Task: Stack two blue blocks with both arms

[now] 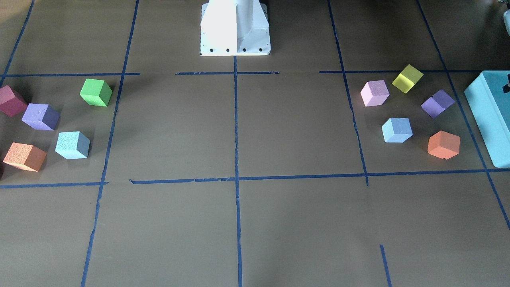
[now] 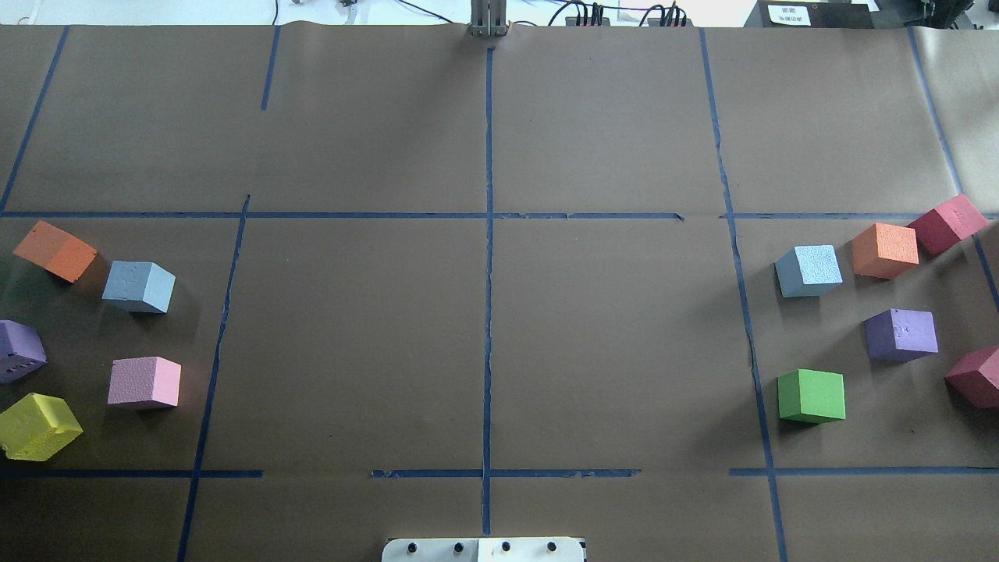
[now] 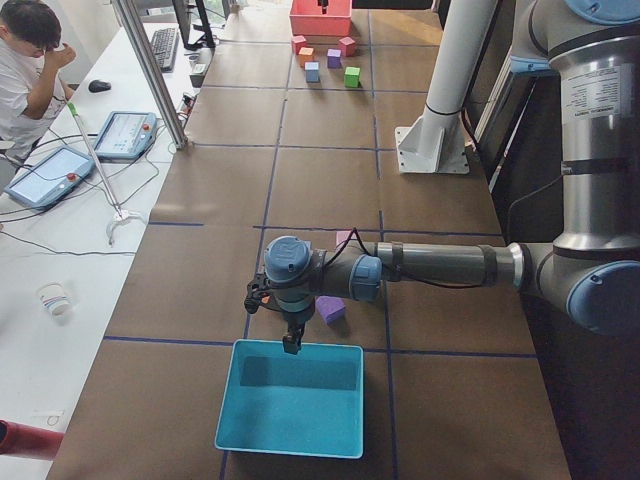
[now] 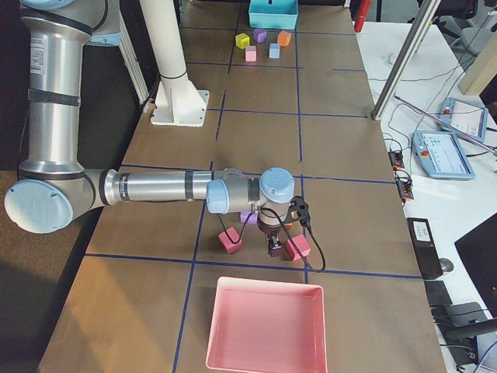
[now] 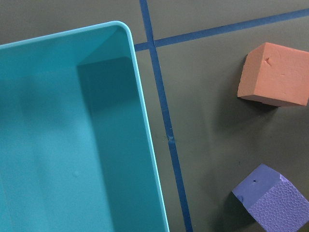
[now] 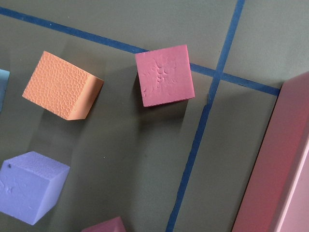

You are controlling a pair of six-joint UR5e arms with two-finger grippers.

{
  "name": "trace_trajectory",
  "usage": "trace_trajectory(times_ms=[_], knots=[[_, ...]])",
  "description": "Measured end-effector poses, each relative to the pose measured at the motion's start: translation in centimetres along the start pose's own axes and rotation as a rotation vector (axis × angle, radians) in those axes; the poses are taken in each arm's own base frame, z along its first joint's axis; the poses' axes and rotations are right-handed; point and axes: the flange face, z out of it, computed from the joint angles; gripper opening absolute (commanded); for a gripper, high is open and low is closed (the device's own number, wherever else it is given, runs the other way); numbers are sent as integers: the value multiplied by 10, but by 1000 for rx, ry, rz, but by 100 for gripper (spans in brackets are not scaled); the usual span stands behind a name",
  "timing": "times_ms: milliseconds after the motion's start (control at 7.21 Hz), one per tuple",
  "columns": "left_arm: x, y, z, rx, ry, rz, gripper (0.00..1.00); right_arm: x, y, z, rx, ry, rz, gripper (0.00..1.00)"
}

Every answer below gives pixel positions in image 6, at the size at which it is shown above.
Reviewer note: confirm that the light blue foam block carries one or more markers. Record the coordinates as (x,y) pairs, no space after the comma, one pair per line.
(4,78)

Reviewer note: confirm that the pink-red foam block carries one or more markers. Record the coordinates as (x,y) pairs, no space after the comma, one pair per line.
(165,76)

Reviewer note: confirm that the orange foam block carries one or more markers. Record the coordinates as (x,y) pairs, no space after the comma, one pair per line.
(62,88)

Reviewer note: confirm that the dark red foam block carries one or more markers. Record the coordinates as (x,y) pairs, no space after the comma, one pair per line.
(112,225)

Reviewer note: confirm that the purple foam block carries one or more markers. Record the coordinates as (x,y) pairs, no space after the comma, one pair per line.
(30,186)

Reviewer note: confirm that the pink plastic tray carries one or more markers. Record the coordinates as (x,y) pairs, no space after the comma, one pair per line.
(277,195)

